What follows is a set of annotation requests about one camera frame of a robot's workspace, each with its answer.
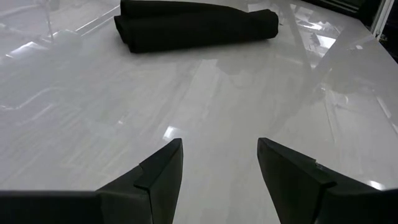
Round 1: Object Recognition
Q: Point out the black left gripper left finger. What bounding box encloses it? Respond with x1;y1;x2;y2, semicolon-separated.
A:
96;138;184;224

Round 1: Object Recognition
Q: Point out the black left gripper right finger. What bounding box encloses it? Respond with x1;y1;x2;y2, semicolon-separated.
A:
257;137;383;224

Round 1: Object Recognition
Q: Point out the black towel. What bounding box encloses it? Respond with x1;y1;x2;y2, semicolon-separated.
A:
113;0;280;54

